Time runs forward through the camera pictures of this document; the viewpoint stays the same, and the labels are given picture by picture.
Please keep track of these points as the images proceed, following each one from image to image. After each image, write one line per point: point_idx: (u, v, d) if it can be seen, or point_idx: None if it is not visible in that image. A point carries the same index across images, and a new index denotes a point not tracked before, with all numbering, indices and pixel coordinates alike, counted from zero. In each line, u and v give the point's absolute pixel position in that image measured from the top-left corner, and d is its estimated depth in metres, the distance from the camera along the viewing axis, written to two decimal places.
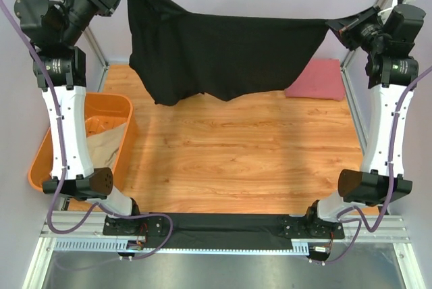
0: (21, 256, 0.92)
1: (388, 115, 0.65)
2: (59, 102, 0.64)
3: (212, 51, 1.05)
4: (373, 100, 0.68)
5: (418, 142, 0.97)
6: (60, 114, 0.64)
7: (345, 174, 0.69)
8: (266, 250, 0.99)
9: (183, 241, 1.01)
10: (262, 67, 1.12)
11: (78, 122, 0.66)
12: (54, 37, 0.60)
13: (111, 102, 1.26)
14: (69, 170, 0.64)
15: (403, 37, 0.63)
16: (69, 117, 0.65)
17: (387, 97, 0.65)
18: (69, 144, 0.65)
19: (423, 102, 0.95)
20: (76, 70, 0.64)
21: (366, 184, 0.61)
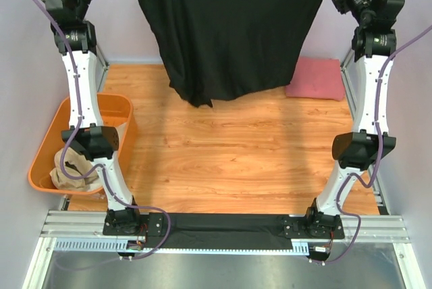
0: (21, 256, 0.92)
1: (372, 82, 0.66)
2: (75, 63, 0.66)
3: (218, 21, 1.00)
4: (358, 70, 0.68)
5: (403, 113, 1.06)
6: (75, 72, 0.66)
7: (337, 141, 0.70)
8: (266, 250, 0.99)
9: (183, 241, 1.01)
10: (268, 38, 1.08)
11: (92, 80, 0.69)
12: (70, 16, 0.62)
13: (112, 102, 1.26)
14: (84, 120, 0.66)
15: (385, 16, 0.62)
16: (85, 75, 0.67)
17: (370, 65, 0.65)
18: (84, 97, 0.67)
19: (404, 65, 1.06)
20: (91, 40, 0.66)
21: (355, 142, 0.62)
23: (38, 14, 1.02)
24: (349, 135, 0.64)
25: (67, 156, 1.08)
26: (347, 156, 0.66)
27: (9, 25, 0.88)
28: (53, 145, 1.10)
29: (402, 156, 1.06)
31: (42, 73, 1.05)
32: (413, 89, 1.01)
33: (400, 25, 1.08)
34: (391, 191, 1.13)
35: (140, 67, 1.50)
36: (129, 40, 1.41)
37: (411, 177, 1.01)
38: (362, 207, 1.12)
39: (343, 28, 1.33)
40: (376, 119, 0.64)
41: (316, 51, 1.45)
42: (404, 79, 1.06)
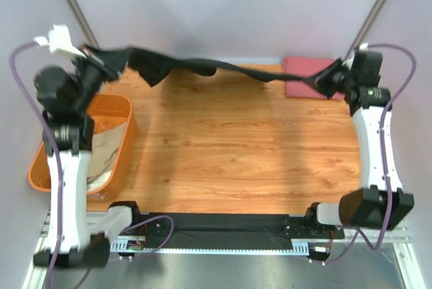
0: (21, 256, 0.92)
1: (374, 133, 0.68)
2: (62, 170, 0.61)
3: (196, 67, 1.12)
4: (358, 123, 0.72)
5: (406, 115, 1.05)
6: (61, 181, 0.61)
7: (346, 198, 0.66)
8: (266, 250, 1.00)
9: (183, 241, 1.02)
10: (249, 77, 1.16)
11: (80, 192, 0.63)
12: (65, 107, 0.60)
13: (112, 102, 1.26)
14: (63, 240, 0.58)
15: (370, 71, 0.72)
16: (71, 186, 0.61)
17: (368, 117, 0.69)
18: (67, 213, 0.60)
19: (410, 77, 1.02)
20: (84, 137, 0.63)
21: (367, 202, 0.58)
23: (38, 15, 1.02)
24: (360, 192, 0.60)
25: None
26: (356, 219, 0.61)
27: (9, 26, 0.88)
28: None
29: (402, 157, 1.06)
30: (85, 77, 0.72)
31: None
32: (413, 90, 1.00)
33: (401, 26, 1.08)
34: None
35: None
36: (129, 40, 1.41)
37: (410, 177, 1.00)
38: None
39: (343, 28, 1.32)
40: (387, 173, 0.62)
41: (316, 51, 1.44)
42: (404, 80, 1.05)
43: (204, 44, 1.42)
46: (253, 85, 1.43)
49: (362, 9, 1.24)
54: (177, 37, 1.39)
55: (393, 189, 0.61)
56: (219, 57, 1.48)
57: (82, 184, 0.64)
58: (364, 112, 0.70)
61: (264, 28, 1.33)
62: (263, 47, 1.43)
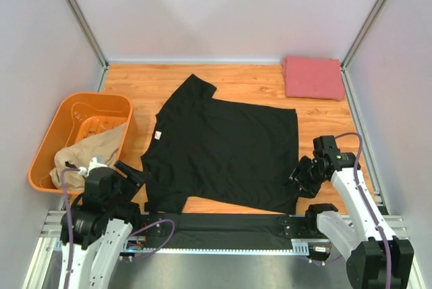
0: (21, 256, 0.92)
1: (354, 190, 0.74)
2: (72, 257, 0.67)
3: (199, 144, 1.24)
4: (339, 188, 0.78)
5: (405, 115, 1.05)
6: (69, 267, 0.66)
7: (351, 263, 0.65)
8: (266, 250, 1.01)
9: (183, 241, 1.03)
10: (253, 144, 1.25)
11: (84, 277, 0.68)
12: (95, 197, 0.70)
13: (112, 102, 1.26)
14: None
15: (331, 146, 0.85)
16: (77, 272, 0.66)
17: (345, 176, 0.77)
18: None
19: (410, 77, 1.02)
20: (94, 230, 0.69)
21: (371, 256, 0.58)
23: (38, 15, 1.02)
24: (360, 250, 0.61)
25: (68, 156, 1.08)
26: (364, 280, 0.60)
27: (9, 25, 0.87)
28: (53, 145, 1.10)
29: (402, 158, 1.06)
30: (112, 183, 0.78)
31: (43, 73, 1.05)
32: (412, 91, 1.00)
33: (400, 25, 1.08)
34: (391, 191, 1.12)
35: (140, 67, 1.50)
36: (129, 40, 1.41)
37: (411, 177, 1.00)
38: None
39: (343, 28, 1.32)
40: (377, 224, 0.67)
41: (316, 51, 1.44)
42: (404, 80, 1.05)
43: (204, 44, 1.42)
46: (253, 85, 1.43)
49: (362, 9, 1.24)
54: (177, 38, 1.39)
55: (389, 237, 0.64)
56: (219, 57, 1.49)
57: (88, 268, 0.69)
58: (339, 173, 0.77)
61: (265, 28, 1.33)
62: (263, 47, 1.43)
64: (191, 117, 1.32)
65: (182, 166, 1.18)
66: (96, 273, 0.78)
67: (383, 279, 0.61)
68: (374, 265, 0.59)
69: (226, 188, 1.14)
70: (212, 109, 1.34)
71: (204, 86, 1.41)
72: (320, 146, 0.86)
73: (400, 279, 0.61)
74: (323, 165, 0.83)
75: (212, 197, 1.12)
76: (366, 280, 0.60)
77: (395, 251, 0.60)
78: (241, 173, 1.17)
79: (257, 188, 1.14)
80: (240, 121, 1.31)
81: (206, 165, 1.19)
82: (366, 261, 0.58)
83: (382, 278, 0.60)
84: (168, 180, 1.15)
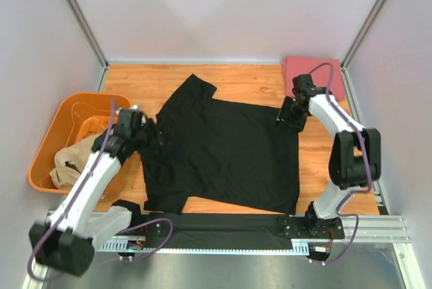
0: (21, 256, 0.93)
1: (327, 106, 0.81)
2: (96, 163, 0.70)
3: (200, 143, 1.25)
4: (316, 111, 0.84)
5: (405, 115, 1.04)
6: (91, 170, 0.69)
7: (332, 164, 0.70)
8: (266, 250, 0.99)
9: (183, 241, 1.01)
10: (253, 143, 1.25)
11: (98, 188, 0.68)
12: (127, 132, 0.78)
13: (112, 102, 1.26)
14: (65, 219, 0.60)
15: (307, 82, 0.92)
16: (97, 177, 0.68)
17: (319, 100, 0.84)
18: (78, 199, 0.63)
19: (410, 77, 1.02)
20: (123, 153, 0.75)
21: (345, 140, 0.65)
23: (38, 15, 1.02)
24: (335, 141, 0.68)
25: (67, 156, 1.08)
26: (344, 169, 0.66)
27: (8, 25, 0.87)
28: (53, 145, 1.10)
29: (402, 157, 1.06)
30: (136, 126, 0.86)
31: (42, 73, 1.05)
32: (412, 90, 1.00)
33: (400, 25, 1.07)
34: (391, 191, 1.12)
35: (140, 67, 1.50)
36: (129, 40, 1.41)
37: (411, 177, 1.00)
38: (362, 208, 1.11)
39: (343, 28, 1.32)
40: (348, 121, 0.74)
41: (316, 50, 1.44)
42: (404, 79, 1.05)
43: (204, 44, 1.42)
46: (253, 85, 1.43)
49: (363, 8, 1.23)
54: (177, 38, 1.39)
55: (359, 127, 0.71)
56: (219, 57, 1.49)
57: (102, 183, 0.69)
58: (314, 98, 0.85)
61: (265, 28, 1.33)
62: (263, 47, 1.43)
64: (191, 116, 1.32)
65: (182, 166, 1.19)
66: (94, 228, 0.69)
67: (361, 169, 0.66)
68: (347, 150, 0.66)
69: (226, 188, 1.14)
70: (212, 109, 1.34)
71: (205, 86, 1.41)
72: (298, 85, 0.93)
73: (374, 167, 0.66)
74: (302, 100, 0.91)
75: (213, 198, 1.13)
76: (345, 170, 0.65)
77: (366, 138, 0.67)
78: (241, 173, 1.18)
79: (256, 188, 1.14)
80: (241, 121, 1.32)
81: (206, 165, 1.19)
82: (341, 148, 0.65)
83: (359, 168, 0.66)
84: (169, 180, 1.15)
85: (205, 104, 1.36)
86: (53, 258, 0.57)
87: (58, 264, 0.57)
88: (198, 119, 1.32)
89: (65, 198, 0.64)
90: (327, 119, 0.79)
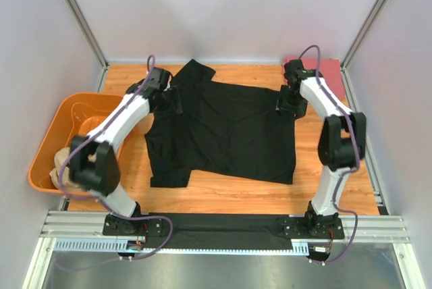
0: (21, 256, 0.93)
1: (316, 89, 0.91)
2: (132, 100, 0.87)
3: (202, 119, 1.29)
4: (307, 93, 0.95)
5: (405, 115, 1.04)
6: (126, 104, 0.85)
7: (322, 149, 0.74)
8: (266, 250, 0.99)
9: (183, 241, 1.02)
10: (252, 122, 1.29)
11: (129, 119, 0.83)
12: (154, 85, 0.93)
13: (113, 102, 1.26)
14: (102, 134, 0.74)
15: (298, 66, 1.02)
16: (130, 111, 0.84)
17: (309, 84, 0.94)
18: (114, 124, 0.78)
19: (409, 77, 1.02)
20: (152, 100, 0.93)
21: (333, 122, 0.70)
23: (38, 15, 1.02)
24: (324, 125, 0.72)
25: (67, 156, 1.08)
26: (334, 150, 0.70)
27: (7, 25, 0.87)
28: (53, 144, 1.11)
29: (402, 157, 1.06)
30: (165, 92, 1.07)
31: (42, 74, 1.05)
32: (412, 90, 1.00)
33: (400, 25, 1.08)
34: (391, 190, 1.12)
35: (140, 68, 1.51)
36: (129, 40, 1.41)
37: (410, 177, 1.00)
38: (362, 208, 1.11)
39: (343, 28, 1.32)
40: (337, 104, 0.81)
41: (316, 50, 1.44)
42: (403, 79, 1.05)
43: (204, 44, 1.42)
46: (253, 86, 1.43)
49: (362, 8, 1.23)
54: (177, 38, 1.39)
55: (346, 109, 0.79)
56: (219, 57, 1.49)
57: (133, 117, 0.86)
58: (304, 82, 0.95)
61: (264, 28, 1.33)
62: (263, 47, 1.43)
64: (192, 96, 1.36)
65: (183, 142, 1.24)
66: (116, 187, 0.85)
67: (349, 150, 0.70)
68: (336, 132, 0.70)
69: (226, 162, 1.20)
70: (212, 88, 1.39)
71: (204, 69, 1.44)
72: (290, 68, 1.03)
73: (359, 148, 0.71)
74: (293, 82, 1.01)
75: (216, 170, 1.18)
76: (333, 152, 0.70)
77: (353, 121, 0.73)
78: (240, 149, 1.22)
79: (256, 164, 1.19)
80: (239, 102, 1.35)
81: (207, 142, 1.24)
82: (331, 128, 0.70)
83: (347, 149, 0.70)
84: (172, 155, 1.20)
85: (206, 84, 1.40)
86: (85, 173, 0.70)
87: (89, 176, 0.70)
88: (199, 98, 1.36)
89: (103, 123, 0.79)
90: (315, 101, 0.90)
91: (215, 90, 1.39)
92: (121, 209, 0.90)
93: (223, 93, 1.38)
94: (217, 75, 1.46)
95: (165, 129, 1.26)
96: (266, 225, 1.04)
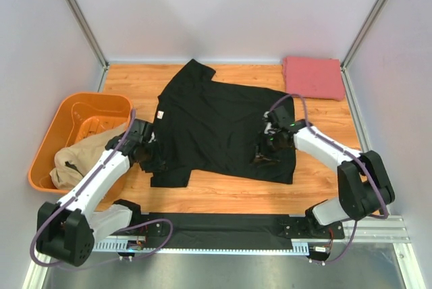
0: (22, 256, 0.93)
1: (314, 139, 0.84)
2: (110, 159, 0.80)
3: (202, 119, 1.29)
4: (306, 146, 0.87)
5: (406, 115, 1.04)
6: (103, 164, 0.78)
7: (343, 201, 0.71)
8: (266, 250, 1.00)
9: (183, 241, 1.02)
10: (252, 122, 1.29)
11: (107, 179, 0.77)
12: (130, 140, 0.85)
13: (112, 102, 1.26)
14: (75, 201, 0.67)
15: (283, 116, 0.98)
16: (109, 169, 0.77)
17: (303, 136, 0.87)
18: (89, 188, 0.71)
19: (409, 77, 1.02)
20: (133, 154, 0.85)
21: (352, 173, 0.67)
23: (38, 15, 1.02)
24: (340, 176, 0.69)
25: (67, 156, 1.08)
26: (362, 202, 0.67)
27: (8, 25, 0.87)
28: (52, 144, 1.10)
29: (402, 157, 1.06)
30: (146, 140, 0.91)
31: (43, 74, 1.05)
32: (412, 90, 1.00)
33: (400, 25, 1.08)
34: None
35: (140, 68, 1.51)
36: (130, 40, 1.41)
37: (410, 177, 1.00)
38: None
39: (343, 28, 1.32)
40: (343, 150, 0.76)
41: (316, 51, 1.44)
42: (403, 80, 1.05)
43: (204, 44, 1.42)
46: (253, 86, 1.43)
49: (363, 8, 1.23)
54: (177, 38, 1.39)
55: (356, 154, 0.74)
56: (219, 57, 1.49)
57: (111, 177, 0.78)
58: (298, 134, 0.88)
61: (265, 28, 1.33)
62: (263, 47, 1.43)
64: (192, 96, 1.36)
65: (184, 142, 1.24)
66: (96, 221, 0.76)
67: (373, 196, 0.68)
68: (357, 180, 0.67)
69: (227, 162, 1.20)
70: (211, 88, 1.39)
71: (204, 69, 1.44)
72: (276, 119, 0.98)
73: (386, 190, 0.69)
74: (285, 136, 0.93)
75: (216, 170, 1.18)
76: (362, 203, 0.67)
77: (368, 165, 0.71)
78: (240, 149, 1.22)
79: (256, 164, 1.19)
80: (239, 102, 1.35)
81: (207, 142, 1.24)
82: (352, 180, 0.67)
83: (372, 196, 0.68)
84: (172, 155, 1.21)
85: (206, 84, 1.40)
86: (55, 243, 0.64)
87: (59, 246, 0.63)
88: (199, 98, 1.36)
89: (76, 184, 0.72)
90: (318, 152, 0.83)
91: (214, 90, 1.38)
92: (116, 227, 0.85)
93: (223, 93, 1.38)
94: (217, 75, 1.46)
95: (165, 129, 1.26)
96: (266, 225, 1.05)
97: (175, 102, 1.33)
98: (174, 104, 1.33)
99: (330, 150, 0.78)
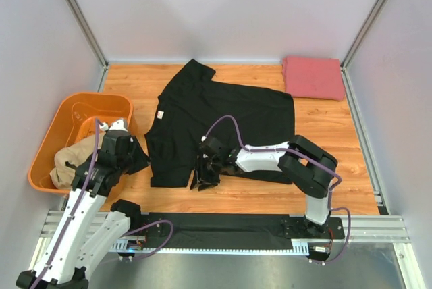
0: (21, 256, 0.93)
1: (251, 154, 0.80)
2: (79, 203, 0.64)
3: (202, 119, 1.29)
4: (254, 166, 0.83)
5: (405, 115, 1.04)
6: (71, 213, 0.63)
7: (302, 190, 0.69)
8: (266, 250, 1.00)
9: (183, 241, 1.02)
10: (252, 122, 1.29)
11: (82, 231, 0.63)
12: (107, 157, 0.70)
13: (112, 102, 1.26)
14: (48, 269, 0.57)
15: None
16: (79, 221, 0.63)
17: (242, 158, 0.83)
18: (61, 250, 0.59)
19: (409, 77, 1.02)
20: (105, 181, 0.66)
21: (290, 166, 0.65)
23: (38, 16, 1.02)
24: (285, 173, 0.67)
25: (67, 156, 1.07)
26: (313, 182, 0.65)
27: (8, 25, 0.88)
28: (52, 144, 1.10)
29: (402, 158, 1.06)
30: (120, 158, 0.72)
31: (43, 74, 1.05)
32: (412, 90, 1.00)
33: (399, 25, 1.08)
34: (391, 190, 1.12)
35: (140, 68, 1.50)
36: (130, 40, 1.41)
37: (410, 178, 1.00)
38: (362, 208, 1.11)
39: (343, 28, 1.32)
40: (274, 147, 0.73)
41: (316, 51, 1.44)
42: (403, 79, 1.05)
43: (204, 44, 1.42)
46: (253, 86, 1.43)
49: (363, 8, 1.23)
54: (177, 38, 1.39)
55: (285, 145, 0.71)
56: (219, 57, 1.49)
57: (87, 223, 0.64)
58: (239, 160, 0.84)
61: (264, 28, 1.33)
62: (263, 47, 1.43)
64: (192, 96, 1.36)
65: (184, 142, 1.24)
66: (88, 250, 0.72)
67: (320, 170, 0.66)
68: (298, 167, 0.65)
69: None
70: (211, 88, 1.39)
71: (204, 69, 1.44)
72: None
73: (325, 157, 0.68)
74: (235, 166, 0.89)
75: None
76: (315, 183, 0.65)
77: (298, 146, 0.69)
78: None
79: None
80: (239, 102, 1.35)
81: None
82: (293, 172, 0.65)
83: (318, 170, 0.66)
84: (172, 155, 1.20)
85: (206, 84, 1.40)
86: None
87: None
88: (199, 98, 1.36)
89: (50, 245, 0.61)
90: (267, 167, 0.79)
91: (214, 90, 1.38)
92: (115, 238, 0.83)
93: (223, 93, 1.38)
94: (217, 75, 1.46)
95: (165, 129, 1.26)
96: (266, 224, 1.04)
97: (175, 102, 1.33)
98: (174, 104, 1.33)
99: (267, 154, 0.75)
